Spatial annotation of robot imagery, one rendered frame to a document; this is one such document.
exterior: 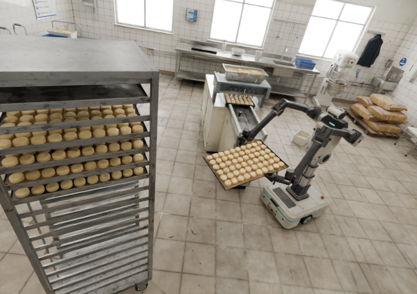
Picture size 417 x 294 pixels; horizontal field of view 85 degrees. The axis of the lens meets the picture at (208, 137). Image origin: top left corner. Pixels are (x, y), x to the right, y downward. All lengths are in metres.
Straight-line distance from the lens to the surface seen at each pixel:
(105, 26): 6.77
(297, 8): 6.43
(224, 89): 3.08
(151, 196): 1.38
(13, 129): 1.09
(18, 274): 2.62
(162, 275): 2.36
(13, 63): 1.03
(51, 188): 1.32
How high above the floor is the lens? 2.13
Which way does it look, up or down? 33 degrees down
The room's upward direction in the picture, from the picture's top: 10 degrees clockwise
